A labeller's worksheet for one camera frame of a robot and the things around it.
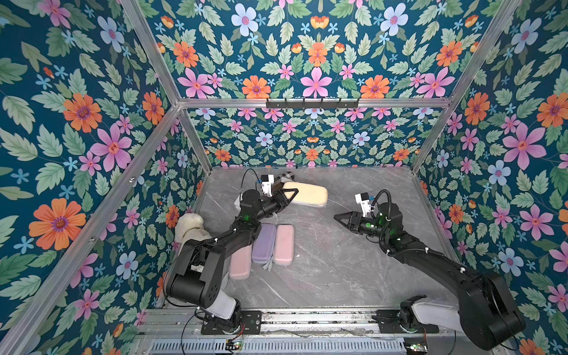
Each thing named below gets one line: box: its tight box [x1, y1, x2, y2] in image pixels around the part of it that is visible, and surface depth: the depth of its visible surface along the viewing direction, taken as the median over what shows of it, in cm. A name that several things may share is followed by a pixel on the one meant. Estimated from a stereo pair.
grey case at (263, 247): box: [251, 222, 278, 264], surface depth 90 cm
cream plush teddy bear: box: [174, 212, 213, 256], surface depth 90 cm
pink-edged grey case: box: [273, 224, 295, 266], surface depth 91 cm
